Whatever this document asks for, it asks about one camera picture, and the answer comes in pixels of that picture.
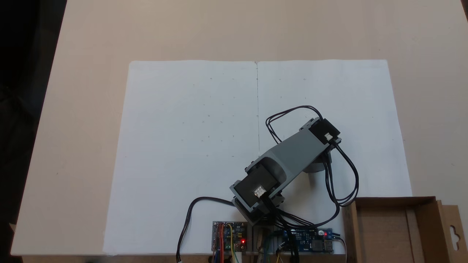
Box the white paper sheet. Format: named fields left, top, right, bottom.
left=103, top=60, right=260, bottom=255
left=256, top=59, right=414, bottom=255

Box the circuit board with jumper wires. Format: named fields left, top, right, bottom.
left=212, top=221, right=248, bottom=253

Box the black cable on table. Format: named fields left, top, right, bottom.
left=176, top=197, right=240, bottom=263

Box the brown cardboard box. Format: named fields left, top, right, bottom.
left=342, top=197, right=463, bottom=263

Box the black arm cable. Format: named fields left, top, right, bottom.
left=272, top=142, right=359, bottom=229
left=266, top=105, right=324, bottom=144

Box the blue circuit board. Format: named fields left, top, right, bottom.
left=278, top=228, right=334, bottom=253

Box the yellow jumper wire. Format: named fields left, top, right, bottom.
left=226, top=224, right=240, bottom=263

